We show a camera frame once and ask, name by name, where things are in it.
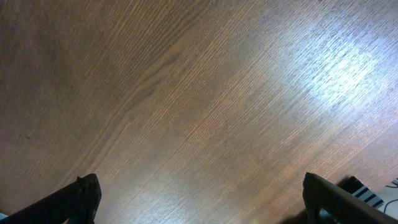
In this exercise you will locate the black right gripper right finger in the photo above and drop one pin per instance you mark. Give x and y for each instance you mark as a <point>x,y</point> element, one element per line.
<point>328,203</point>

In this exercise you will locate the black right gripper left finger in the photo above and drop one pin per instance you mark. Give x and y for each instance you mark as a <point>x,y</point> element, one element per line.
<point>76,203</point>

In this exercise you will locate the striped white object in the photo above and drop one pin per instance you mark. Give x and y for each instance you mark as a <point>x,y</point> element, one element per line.
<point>384,200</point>

